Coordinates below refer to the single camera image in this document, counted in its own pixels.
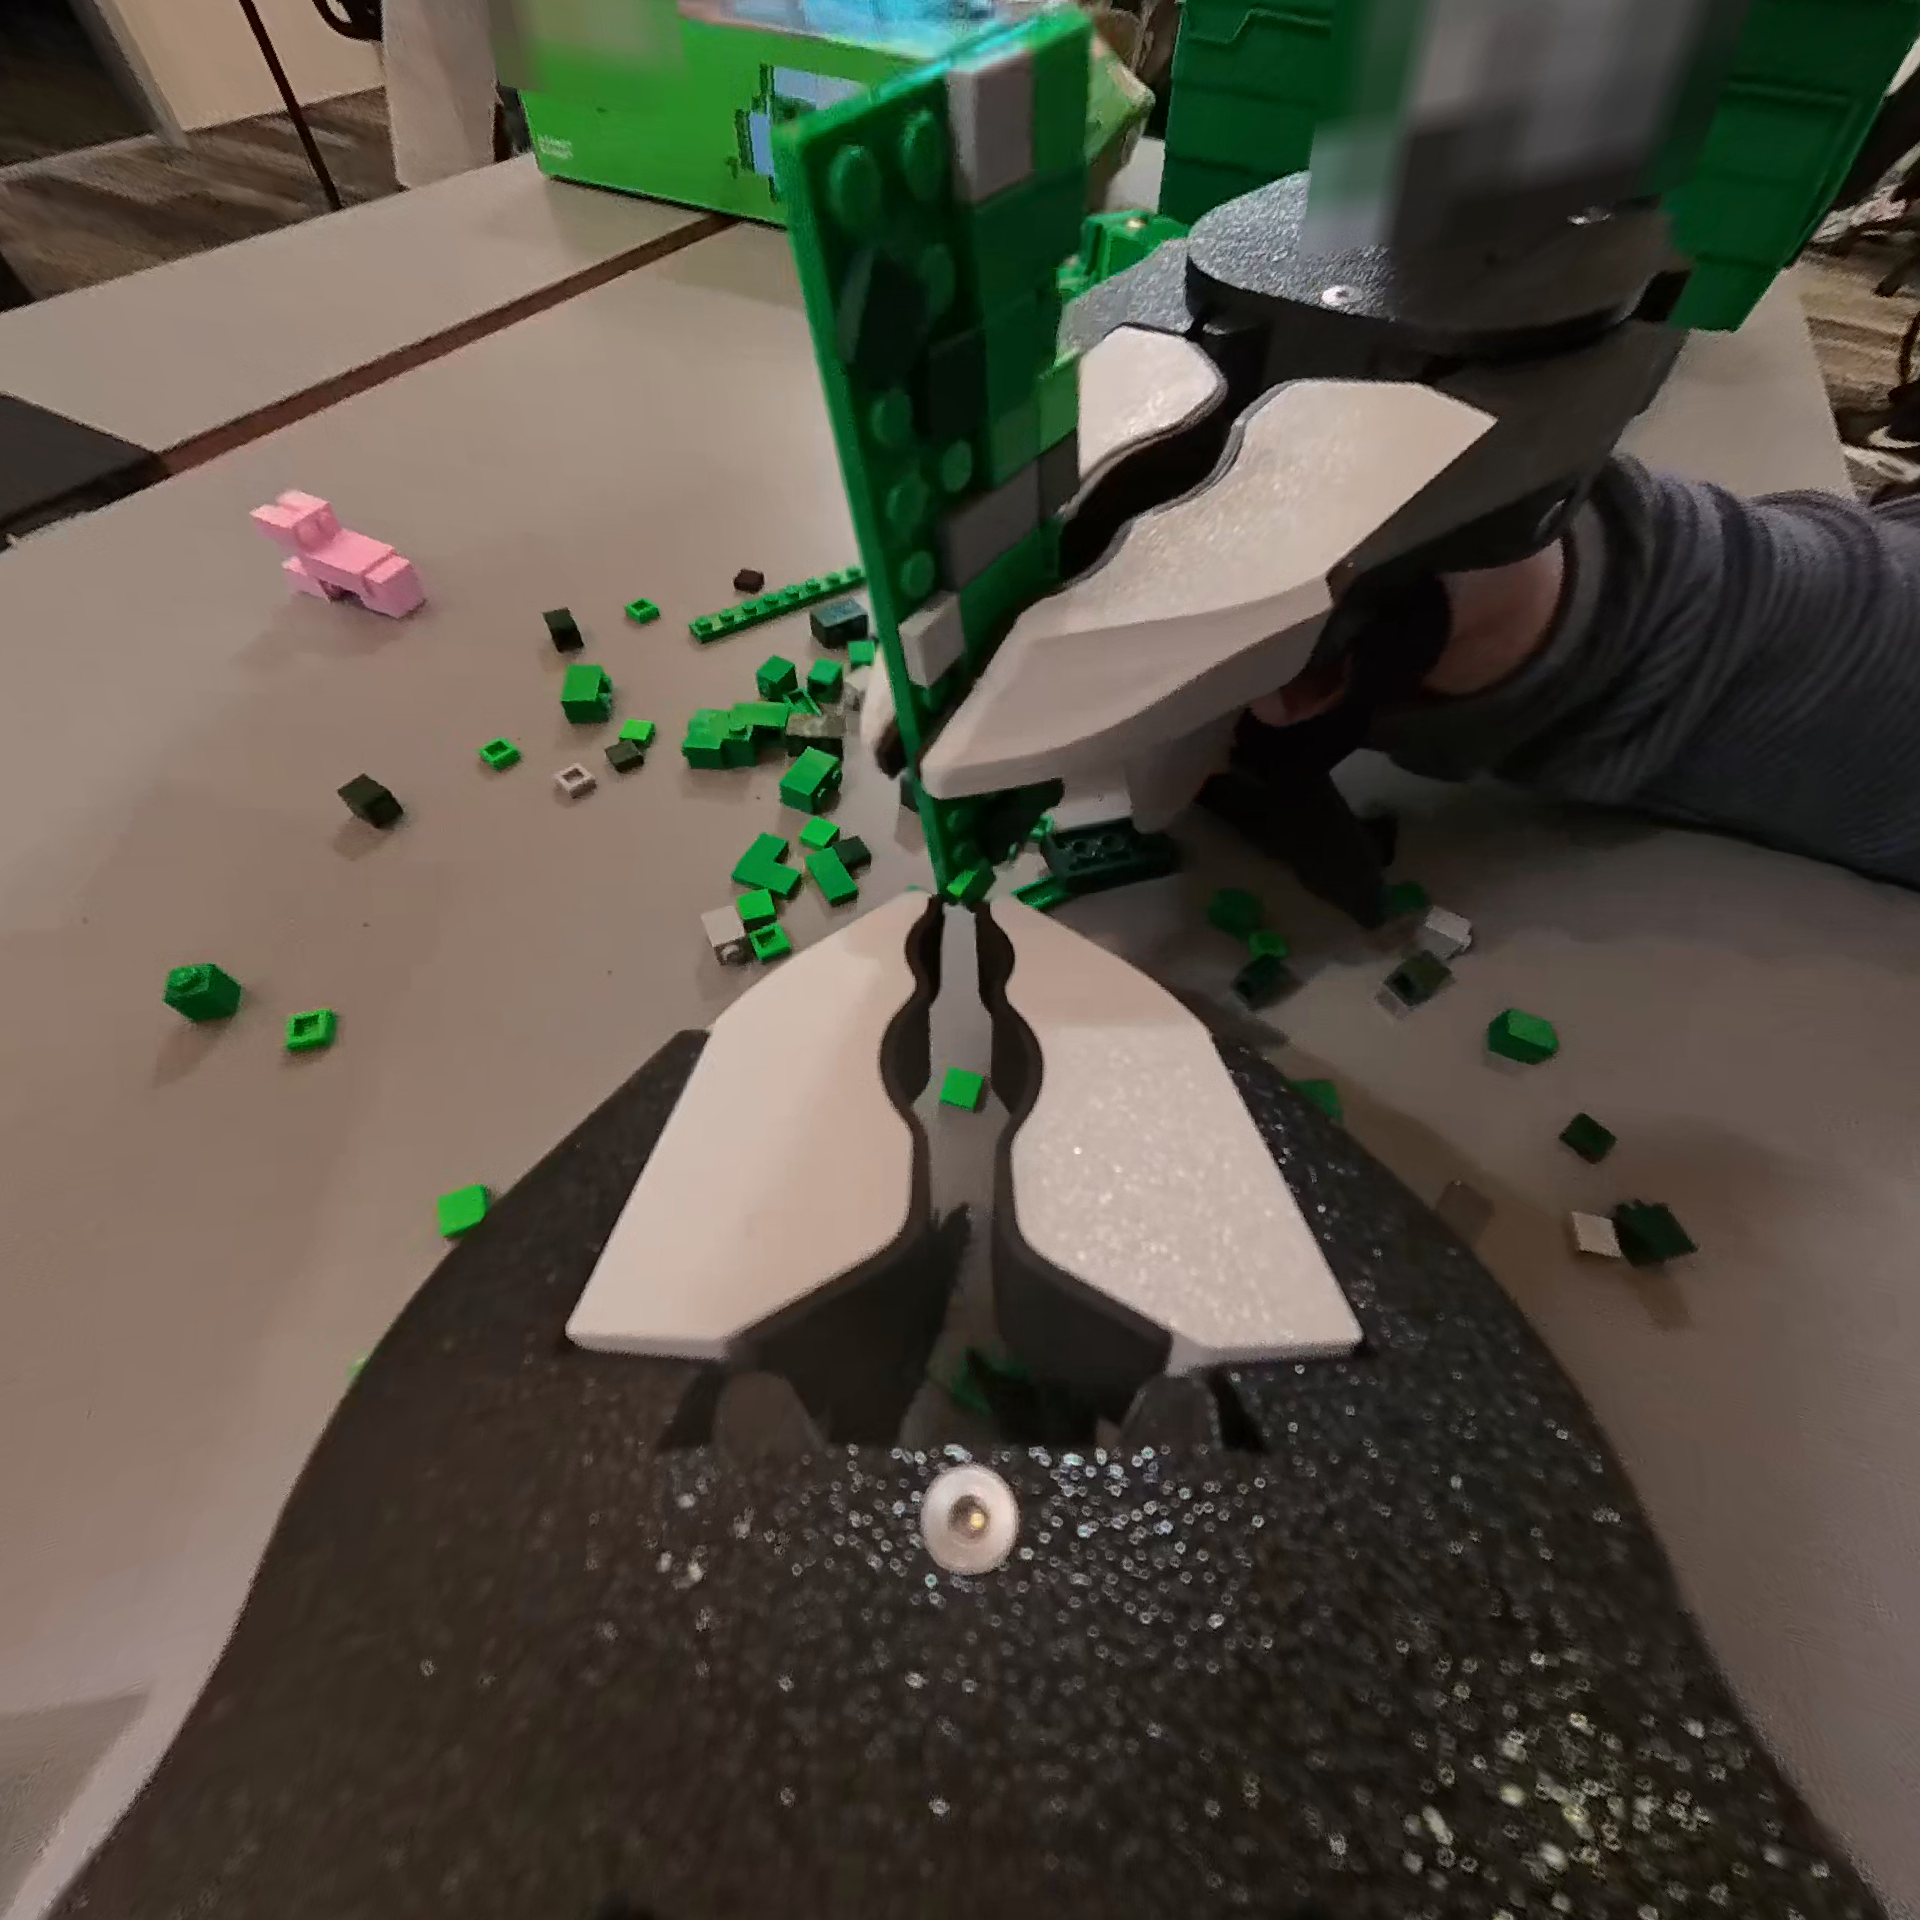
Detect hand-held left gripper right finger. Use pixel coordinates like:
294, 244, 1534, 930
976, 901, 1368, 1373

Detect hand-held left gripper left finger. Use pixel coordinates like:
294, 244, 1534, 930
564, 892, 970, 1367

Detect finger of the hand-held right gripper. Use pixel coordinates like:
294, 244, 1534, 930
1048, 319, 1243, 595
914, 375, 1499, 835

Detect green brick plate assembly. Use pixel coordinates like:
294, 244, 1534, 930
780, 6, 1104, 910

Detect person's right forearm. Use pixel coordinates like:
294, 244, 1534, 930
1411, 451, 1920, 887

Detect person's right hand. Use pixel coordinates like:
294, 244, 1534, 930
1254, 545, 1579, 737

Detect large green brick model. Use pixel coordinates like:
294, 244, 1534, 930
1162, 0, 1920, 335

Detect long narrow green brick strip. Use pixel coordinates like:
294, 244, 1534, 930
690, 566, 868, 643

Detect scattered small loose bricks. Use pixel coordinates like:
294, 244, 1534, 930
162, 562, 1696, 1277

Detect green toy set box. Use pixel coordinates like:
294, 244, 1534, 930
518, 0, 1158, 230

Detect pink brick pig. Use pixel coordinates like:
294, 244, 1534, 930
249, 490, 426, 619

